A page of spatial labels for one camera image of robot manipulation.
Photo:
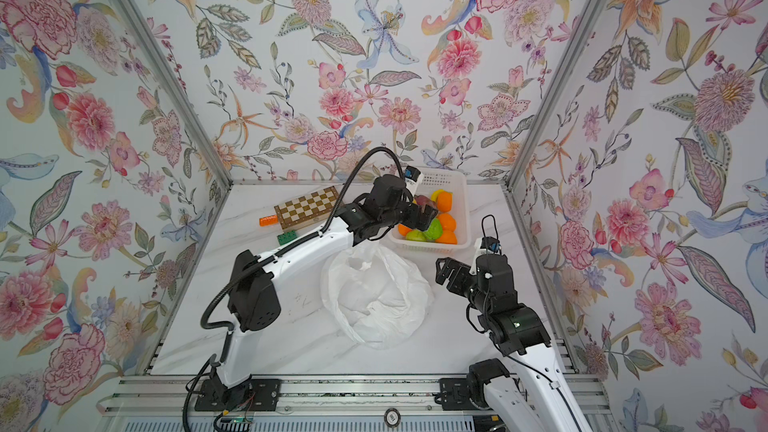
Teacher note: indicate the white translucent plastic bag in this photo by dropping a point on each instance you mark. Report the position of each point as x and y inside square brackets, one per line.
[377, 298]

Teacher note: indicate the green toy building brick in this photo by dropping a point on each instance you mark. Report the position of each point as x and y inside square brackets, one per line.
[287, 237]

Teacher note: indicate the aluminium corner post left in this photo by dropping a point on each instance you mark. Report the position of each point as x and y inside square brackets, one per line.
[166, 78]

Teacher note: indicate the orange toy building brick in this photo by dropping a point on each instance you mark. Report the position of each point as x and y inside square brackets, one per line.
[267, 221]

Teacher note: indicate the aluminium corner post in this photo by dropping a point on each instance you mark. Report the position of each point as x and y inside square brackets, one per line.
[561, 76]
[166, 78]

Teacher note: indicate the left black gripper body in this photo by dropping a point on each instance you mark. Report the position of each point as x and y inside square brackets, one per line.
[403, 215]

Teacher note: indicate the aluminium corner post right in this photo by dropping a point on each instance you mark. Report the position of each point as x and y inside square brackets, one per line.
[561, 76]

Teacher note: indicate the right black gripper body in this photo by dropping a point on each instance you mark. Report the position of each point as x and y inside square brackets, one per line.
[466, 285]

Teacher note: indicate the aluminium back bottom rail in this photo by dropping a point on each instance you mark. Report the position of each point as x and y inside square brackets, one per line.
[255, 182]

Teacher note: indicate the green apple fruit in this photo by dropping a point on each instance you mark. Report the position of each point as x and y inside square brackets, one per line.
[434, 231]

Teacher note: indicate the yellow banana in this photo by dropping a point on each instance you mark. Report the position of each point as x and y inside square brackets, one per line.
[436, 194]

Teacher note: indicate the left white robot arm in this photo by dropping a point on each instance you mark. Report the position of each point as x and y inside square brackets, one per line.
[250, 301]

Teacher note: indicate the wooden folding chessboard box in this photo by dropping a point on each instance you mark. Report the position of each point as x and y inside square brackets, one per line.
[306, 210]

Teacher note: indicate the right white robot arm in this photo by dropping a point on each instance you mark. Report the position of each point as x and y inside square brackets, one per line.
[524, 386]

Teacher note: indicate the green pear fruit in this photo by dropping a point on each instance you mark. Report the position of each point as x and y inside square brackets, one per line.
[415, 236]

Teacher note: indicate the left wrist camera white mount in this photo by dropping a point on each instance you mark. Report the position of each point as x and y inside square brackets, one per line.
[412, 177]

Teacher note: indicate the red dragon fruit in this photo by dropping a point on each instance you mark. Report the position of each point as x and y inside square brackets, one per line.
[423, 200]

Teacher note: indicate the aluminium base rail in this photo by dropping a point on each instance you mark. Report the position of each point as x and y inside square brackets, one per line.
[302, 403]

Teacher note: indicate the white perforated plastic basket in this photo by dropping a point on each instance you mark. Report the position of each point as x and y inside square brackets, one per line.
[450, 181]

